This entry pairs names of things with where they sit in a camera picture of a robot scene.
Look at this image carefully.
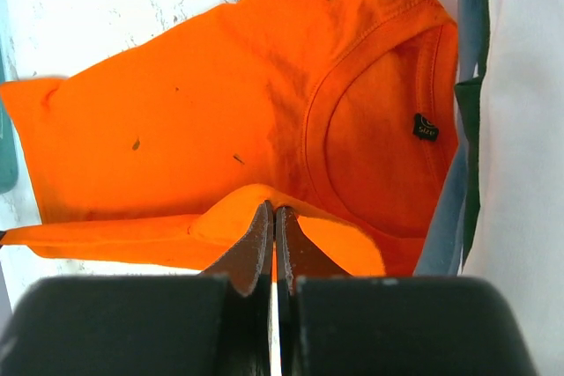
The orange t shirt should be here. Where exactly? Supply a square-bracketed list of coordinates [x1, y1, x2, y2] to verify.
[1, 0, 457, 276]

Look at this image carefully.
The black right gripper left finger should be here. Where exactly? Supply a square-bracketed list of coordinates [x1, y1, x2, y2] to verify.
[200, 199, 275, 297]

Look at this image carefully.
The white folded t shirt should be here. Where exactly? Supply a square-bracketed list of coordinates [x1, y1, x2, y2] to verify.
[453, 0, 564, 284]

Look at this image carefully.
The teal plastic bin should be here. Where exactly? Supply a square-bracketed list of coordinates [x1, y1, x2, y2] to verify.
[1, 0, 19, 194]

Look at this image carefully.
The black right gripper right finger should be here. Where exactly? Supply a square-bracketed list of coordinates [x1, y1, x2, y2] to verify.
[275, 207, 350, 296]

